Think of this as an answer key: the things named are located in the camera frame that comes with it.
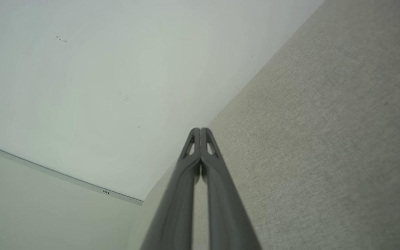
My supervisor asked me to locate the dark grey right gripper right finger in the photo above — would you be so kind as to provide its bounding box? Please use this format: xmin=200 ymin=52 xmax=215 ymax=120
xmin=200 ymin=127 xmax=262 ymax=250

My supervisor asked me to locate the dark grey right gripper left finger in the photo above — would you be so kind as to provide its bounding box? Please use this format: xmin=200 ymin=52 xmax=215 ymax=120
xmin=140 ymin=127 xmax=201 ymax=250

